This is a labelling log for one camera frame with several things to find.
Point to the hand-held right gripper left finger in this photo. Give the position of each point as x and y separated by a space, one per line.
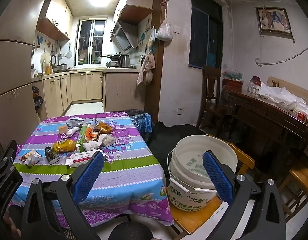
90 175

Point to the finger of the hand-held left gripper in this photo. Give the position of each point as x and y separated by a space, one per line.
8 155

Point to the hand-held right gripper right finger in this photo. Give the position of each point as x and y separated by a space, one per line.
216 177

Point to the white box red label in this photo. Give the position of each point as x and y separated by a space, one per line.
81 158

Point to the red white wrapper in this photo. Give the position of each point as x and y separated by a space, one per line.
31 158

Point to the white tissue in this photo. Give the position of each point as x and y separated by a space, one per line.
107 140
91 145

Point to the yellow snack packet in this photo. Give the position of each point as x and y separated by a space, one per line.
65 145

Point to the white plastic bucket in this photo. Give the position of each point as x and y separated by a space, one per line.
184 155

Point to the long green carton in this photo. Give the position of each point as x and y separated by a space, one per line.
81 136

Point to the orange white snack wrapper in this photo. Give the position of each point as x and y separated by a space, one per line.
91 133

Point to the small black packet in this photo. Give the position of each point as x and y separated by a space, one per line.
51 155

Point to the white face mask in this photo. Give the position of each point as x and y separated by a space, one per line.
71 131

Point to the orange snack packet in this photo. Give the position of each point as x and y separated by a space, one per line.
103 128

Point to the grey cloth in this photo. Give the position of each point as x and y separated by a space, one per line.
73 122

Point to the blue trash bag bin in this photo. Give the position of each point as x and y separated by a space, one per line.
140 121

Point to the table with striped floral cloth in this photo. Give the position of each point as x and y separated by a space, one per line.
133 160

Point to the small yellow wooden chair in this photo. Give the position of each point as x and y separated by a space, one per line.
191 217

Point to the black plastic bags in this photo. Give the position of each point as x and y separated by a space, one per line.
36 97

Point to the person's leg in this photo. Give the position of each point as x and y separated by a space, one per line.
130 231

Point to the dark wooden table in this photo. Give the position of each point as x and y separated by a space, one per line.
264 112

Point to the wooden stool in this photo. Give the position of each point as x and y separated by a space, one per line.
299 180

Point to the dark wooden chair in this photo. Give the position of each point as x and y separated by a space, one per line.
211 92

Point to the beige refrigerator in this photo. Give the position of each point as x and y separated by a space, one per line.
13 67

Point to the beige base cabinets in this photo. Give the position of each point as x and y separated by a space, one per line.
76 85

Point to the beige counter cabinet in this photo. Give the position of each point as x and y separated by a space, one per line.
123 90

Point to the yellow bottle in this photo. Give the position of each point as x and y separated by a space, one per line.
48 69

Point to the red pot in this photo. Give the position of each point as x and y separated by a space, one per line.
233 81

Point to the grey cooking pot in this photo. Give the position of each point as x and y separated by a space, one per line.
60 68

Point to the white plastic bags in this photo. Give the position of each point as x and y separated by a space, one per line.
281 97

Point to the red jar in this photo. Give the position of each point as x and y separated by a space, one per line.
256 80

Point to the gas stove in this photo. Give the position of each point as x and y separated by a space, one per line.
113 65

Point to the steel kettle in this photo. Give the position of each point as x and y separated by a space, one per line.
123 60

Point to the round beige board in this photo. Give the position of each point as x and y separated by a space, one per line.
294 86

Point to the hanging cloth bags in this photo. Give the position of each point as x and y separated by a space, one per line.
147 70

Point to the black wok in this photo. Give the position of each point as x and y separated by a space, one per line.
112 56

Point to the kitchen window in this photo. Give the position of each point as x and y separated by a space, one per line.
91 42

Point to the steel range hood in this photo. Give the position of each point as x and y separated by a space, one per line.
122 36

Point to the dark window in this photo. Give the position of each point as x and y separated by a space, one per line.
205 30

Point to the small clear hanging bag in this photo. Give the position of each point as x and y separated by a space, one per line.
152 36

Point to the white hanging plastic bag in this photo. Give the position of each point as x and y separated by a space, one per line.
164 31

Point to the framed picture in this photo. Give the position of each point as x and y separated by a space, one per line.
274 20

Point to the white wall socket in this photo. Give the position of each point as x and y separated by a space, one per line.
180 110

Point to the brown wooden door frame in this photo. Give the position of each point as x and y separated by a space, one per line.
156 80

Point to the beige wall cabinet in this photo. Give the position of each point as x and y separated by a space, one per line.
133 7
53 17

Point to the white light switch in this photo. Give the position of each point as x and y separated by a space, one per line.
177 29

